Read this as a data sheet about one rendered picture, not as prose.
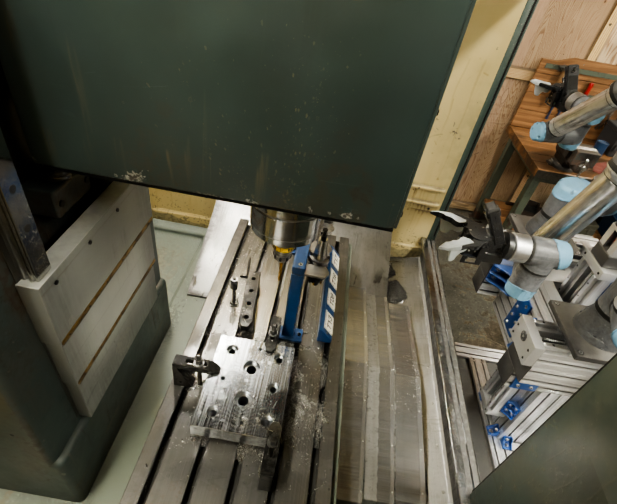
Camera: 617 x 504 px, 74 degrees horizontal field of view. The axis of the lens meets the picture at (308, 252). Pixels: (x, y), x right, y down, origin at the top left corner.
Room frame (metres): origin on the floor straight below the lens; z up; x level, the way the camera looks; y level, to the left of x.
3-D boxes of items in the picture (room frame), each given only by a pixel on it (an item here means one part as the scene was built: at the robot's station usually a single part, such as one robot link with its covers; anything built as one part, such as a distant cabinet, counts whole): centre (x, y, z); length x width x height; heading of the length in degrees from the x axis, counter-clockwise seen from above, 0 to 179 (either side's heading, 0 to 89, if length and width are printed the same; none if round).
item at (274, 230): (0.72, 0.06, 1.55); 0.16 x 0.16 x 0.12
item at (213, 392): (0.63, 0.10, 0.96); 0.29 x 0.23 x 0.05; 0
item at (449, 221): (0.93, -0.35, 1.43); 0.09 x 0.03 x 0.06; 55
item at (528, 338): (0.90, -0.91, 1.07); 0.40 x 0.13 x 0.09; 91
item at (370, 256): (1.37, 0.05, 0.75); 0.89 x 0.70 x 0.26; 90
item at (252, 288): (0.97, 0.17, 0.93); 0.26 x 0.05 x 0.06; 5
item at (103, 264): (0.72, 0.50, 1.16); 0.48 x 0.05 x 0.51; 0
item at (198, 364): (0.65, 0.25, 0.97); 0.13 x 0.03 x 0.15; 90
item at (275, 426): (0.46, 0.00, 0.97); 0.13 x 0.03 x 0.15; 0
